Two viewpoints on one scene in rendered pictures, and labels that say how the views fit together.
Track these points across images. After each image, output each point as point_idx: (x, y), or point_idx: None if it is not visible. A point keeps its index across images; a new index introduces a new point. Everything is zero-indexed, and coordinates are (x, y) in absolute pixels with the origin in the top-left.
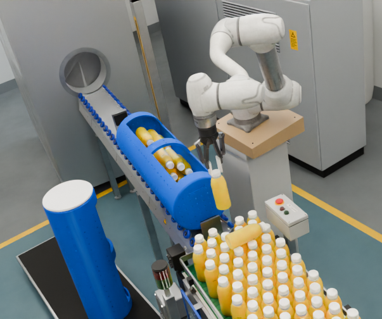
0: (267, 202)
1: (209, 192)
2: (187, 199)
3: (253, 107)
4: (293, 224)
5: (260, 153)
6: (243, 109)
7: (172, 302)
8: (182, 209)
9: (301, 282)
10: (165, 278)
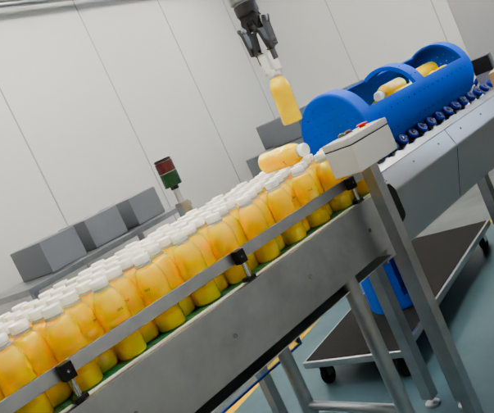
0: (358, 127)
1: (338, 117)
2: (313, 124)
3: None
4: (329, 150)
5: None
6: None
7: (181, 210)
8: (311, 138)
9: (223, 204)
10: (160, 174)
